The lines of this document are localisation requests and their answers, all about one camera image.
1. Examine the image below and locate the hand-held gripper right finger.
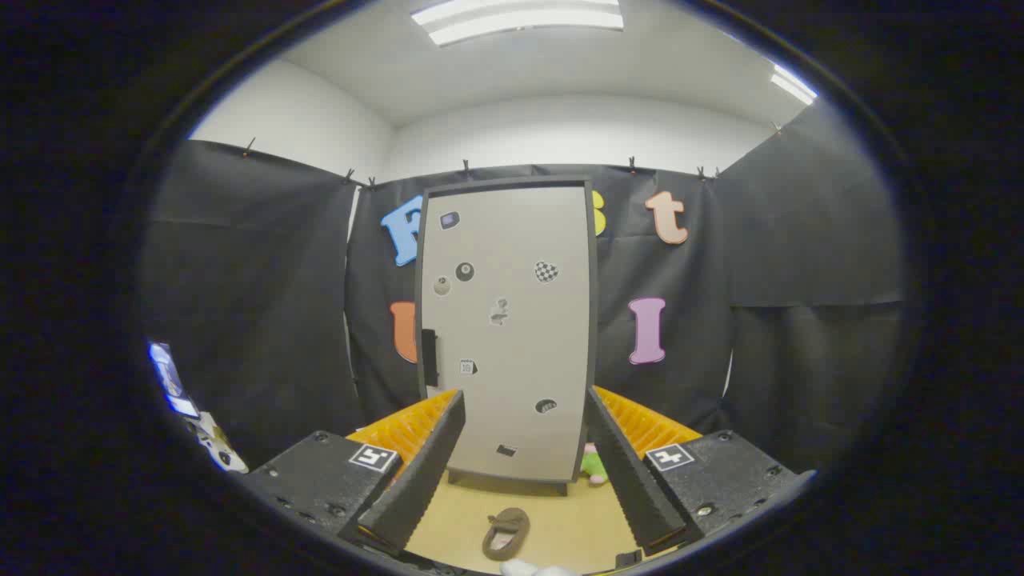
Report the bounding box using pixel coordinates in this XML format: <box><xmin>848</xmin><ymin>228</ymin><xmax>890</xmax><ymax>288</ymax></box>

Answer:
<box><xmin>586</xmin><ymin>386</ymin><xmax>817</xmax><ymax>557</ymax></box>

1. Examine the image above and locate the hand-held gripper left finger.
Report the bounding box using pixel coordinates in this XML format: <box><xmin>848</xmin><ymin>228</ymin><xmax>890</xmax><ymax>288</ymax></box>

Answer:
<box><xmin>240</xmin><ymin>390</ymin><xmax>466</xmax><ymax>557</ymax></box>

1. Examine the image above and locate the brown fuzzy shoe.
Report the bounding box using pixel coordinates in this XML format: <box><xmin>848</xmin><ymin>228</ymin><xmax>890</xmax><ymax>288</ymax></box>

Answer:
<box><xmin>482</xmin><ymin>507</ymin><xmax>531</xmax><ymax>561</ymax></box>

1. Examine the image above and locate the grey shoe cabinet door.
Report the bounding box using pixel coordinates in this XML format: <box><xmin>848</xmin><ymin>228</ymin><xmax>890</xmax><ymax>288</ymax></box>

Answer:
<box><xmin>420</xmin><ymin>186</ymin><xmax>591</xmax><ymax>483</ymax></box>

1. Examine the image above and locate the grey shoe cabinet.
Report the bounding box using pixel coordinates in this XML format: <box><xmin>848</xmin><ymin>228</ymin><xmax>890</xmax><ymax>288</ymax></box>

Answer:
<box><xmin>414</xmin><ymin>176</ymin><xmax>599</xmax><ymax>497</ymax></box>

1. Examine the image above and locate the pink plush toy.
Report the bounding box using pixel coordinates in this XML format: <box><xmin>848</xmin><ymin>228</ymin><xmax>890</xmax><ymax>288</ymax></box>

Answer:
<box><xmin>580</xmin><ymin>444</ymin><xmax>609</xmax><ymax>486</ymax></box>

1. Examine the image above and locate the white patterned object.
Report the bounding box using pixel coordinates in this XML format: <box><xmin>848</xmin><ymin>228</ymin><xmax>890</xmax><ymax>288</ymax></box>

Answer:
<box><xmin>188</xmin><ymin>412</ymin><xmax>249</xmax><ymax>474</ymax></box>

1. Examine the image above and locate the black backdrop cloth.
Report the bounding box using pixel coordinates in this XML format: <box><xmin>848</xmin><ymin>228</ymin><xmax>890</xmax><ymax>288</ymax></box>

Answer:
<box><xmin>144</xmin><ymin>100</ymin><xmax>905</xmax><ymax>473</ymax></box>

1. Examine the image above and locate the blue lit screen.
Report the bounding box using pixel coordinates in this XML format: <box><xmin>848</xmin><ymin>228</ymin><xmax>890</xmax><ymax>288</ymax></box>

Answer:
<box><xmin>148</xmin><ymin>342</ymin><xmax>201</xmax><ymax>419</ymax></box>

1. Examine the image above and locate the small ceiling light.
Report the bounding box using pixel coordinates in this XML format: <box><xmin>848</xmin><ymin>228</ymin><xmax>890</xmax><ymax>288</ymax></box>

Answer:
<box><xmin>770</xmin><ymin>64</ymin><xmax>818</xmax><ymax>106</ymax></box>

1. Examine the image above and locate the long ceiling light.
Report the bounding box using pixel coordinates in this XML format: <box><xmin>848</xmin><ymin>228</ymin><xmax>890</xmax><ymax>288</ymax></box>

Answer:
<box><xmin>410</xmin><ymin>0</ymin><xmax>625</xmax><ymax>46</ymax></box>

